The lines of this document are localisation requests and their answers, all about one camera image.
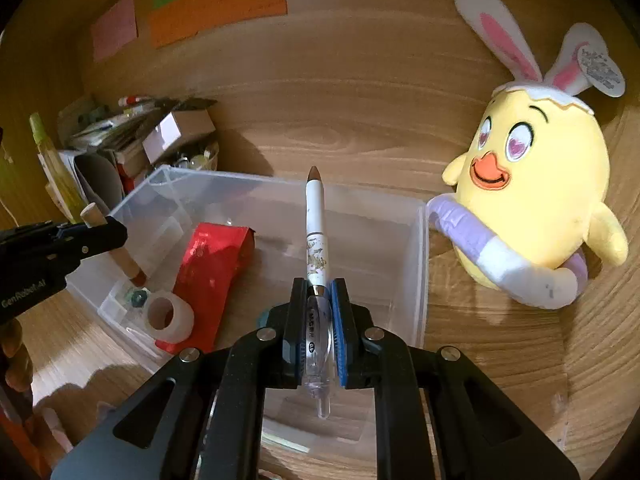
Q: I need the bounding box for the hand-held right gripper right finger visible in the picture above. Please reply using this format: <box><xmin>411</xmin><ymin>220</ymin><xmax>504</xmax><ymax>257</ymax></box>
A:
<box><xmin>330</xmin><ymin>277</ymin><xmax>581</xmax><ymax>480</ymax></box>

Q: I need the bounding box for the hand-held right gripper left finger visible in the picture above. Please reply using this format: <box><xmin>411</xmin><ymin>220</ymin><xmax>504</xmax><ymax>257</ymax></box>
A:
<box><xmin>50</xmin><ymin>277</ymin><xmax>308</xmax><ymax>480</ymax></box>

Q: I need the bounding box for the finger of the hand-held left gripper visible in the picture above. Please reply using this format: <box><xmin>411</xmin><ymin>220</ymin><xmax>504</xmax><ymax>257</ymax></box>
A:
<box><xmin>0</xmin><ymin>217</ymin><xmax>128</xmax><ymax>273</ymax></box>

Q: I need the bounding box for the wooden pencil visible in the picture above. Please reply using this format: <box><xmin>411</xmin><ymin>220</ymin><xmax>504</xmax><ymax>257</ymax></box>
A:
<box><xmin>80</xmin><ymin>202</ymin><xmax>148</xmax><ymax>283</ymax></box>

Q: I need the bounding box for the clear plastic storage bin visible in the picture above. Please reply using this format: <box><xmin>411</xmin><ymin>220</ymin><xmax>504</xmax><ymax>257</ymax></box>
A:
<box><xmin>65</xmin><ymin>166</ymin><xmax>431</xmax><ymax>443</ymax></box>

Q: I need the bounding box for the white pen with bronze tip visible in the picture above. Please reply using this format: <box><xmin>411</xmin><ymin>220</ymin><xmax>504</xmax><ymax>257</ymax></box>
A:
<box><xmin>301</xmin><ymin>166</ymin><xmax>335</xmax><ymax>420</ymax></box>

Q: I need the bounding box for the red foil packet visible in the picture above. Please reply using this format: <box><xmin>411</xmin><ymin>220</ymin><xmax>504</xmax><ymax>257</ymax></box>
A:
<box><xmin>155</xmin><ymin>222</ymin><xmax>256</xmax><ymax>356</ymax></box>

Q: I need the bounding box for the white tape roll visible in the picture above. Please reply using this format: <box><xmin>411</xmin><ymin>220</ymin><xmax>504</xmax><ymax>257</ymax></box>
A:
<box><xmin>144</xmin><ymin>294</ymin><xmax>195</xmax><ymax>343</ymax></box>

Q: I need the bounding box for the person's left hand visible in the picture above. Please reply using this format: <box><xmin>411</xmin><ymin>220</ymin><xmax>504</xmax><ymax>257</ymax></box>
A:
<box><xmin>0</xmin><ymin>317</ymin><xmax>33</xmax><ymax>401</ymax></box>

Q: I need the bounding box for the white folded paper booklet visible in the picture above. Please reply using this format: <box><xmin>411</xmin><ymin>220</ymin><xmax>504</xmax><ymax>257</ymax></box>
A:
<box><xmin>59</xmin><ymin>150</ymin><xmax>126</xmax><ymax>213</ymax></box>

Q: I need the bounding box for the yellow-green spray bottle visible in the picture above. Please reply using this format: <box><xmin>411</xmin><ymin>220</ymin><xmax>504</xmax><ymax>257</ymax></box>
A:
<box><xmin>29</xmin><ymin>112</ymin><xmax>83</xmax><ymax>223</ymax></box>

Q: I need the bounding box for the stack of books and papers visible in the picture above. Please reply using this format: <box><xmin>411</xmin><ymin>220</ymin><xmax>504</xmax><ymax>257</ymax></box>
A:
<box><xmin>70</xmin><ymin>97</ymin><xmax>201</xmax><ymax>161</ymax></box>

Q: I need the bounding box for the small white cardboard box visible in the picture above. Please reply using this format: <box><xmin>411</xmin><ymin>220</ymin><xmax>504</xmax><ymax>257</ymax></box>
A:
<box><xmin>142</xmin><ymin>100</ymin><xmax>218</xmax><ymax>165</ymax></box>

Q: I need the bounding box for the red clothing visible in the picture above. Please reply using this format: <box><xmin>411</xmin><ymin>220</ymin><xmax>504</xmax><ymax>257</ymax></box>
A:
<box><xmin>0</xmin><ymin>400</ymin><xmax>51</xmax><ymax>476</ymax></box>

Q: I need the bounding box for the pink paper note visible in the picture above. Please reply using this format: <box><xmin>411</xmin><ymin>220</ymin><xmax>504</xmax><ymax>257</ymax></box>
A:
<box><xmin>91</xmin><ymin>0</ymin><xmax>138</xmax><ymax>62</ymax></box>

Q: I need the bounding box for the yellow chick plush toy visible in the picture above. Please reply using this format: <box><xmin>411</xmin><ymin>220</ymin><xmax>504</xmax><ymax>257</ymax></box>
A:
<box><xmin>441</xmin><ymin>0</ymin><xmax>630</xmax><ymax>310</ymax></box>

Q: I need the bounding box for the orange paper note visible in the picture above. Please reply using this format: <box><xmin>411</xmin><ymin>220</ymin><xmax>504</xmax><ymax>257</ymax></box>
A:
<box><xmin>149</xmin><ymin>0</ymin><xmax>288</xmax><ymax>50</ymax></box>

